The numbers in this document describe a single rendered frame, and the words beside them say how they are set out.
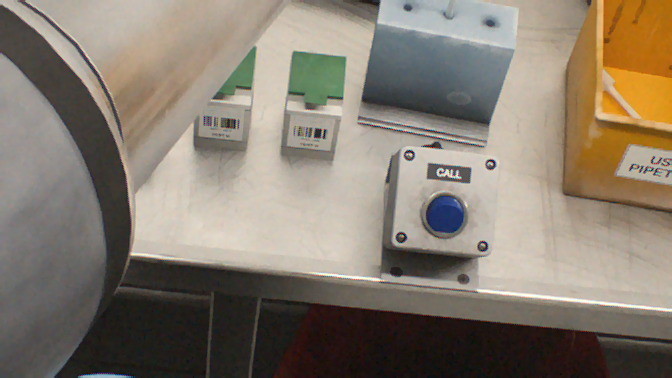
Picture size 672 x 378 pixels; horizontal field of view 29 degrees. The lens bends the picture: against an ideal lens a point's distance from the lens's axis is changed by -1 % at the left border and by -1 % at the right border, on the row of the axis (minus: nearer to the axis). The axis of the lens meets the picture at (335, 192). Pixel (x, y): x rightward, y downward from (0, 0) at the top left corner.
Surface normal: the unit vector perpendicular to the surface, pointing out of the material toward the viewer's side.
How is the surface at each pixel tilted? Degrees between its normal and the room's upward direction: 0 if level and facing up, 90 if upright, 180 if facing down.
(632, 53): 90
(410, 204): 30
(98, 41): 48
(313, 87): 0
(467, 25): 0
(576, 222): 0
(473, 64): 90
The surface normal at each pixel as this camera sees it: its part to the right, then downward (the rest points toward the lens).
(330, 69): 0.11, -0.55
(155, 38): 0.88, -0.26
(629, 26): -0.13, 0.81
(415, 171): 0.07, -0.07
